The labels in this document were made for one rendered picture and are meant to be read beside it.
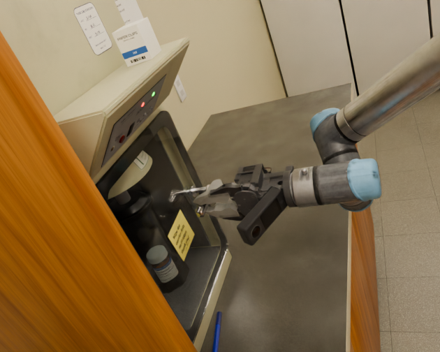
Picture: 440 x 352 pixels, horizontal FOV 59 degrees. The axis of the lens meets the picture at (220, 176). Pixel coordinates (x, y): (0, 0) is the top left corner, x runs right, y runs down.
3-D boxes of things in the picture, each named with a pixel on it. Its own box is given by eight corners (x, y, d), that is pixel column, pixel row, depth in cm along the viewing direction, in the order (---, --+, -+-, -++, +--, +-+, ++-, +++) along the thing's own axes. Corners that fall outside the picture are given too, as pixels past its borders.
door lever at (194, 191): (184, 221, 83) (179, 213, 81) (197, 191, 90) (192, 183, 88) (207, 219, 81) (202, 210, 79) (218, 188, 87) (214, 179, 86)
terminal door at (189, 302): (186, 353, 78) (86, 194, 59) (226, 245, 102) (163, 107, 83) (190, 353, 78) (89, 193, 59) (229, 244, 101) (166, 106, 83)
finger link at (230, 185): (216, 200, 82) (255, 197, 79) (214, 205, 80) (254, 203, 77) (209, 183, 79) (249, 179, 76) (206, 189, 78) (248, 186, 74)
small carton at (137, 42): (127, 67, 68) (111, 33, 65) (138, 58, 72) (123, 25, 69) (151, 59, 66) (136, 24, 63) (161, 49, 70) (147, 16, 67)
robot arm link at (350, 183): (383, 203, 72) (380, 195, 65) (323, 209, 77) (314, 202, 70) (378, 163, 75) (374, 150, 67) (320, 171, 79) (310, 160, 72)
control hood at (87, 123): (74, 188, 58) (35, 128, 53) (159, 97, 83) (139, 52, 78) (137, 177, 53) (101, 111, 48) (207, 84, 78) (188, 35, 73)
